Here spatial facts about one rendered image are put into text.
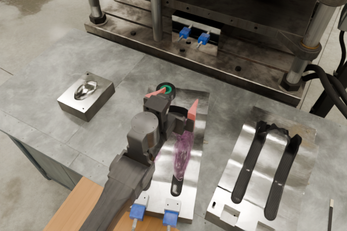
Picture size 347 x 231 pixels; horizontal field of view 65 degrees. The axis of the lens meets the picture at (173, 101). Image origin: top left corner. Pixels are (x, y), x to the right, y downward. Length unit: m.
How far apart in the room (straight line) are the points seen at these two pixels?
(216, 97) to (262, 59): 0.39
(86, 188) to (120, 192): 0.52
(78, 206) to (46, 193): 1.00
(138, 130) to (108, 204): 0.15
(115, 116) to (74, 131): 0.18
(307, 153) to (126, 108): 0.74
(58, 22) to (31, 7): 0.50
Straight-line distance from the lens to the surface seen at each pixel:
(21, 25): 3.50
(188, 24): 1.46
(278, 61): 1.55
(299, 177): 1.03
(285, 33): 1.31
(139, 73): 1.38
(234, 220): 0.95
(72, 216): 1.06
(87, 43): 1.62
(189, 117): 0.67
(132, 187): 0.57
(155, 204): 0.96
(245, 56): 1.53
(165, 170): 0.99
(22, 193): 2.13
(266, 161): 1.02
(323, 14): 1.18
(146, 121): 0.56
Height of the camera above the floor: 1.76
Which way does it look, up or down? 50 degrees down
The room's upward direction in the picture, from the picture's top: straight up
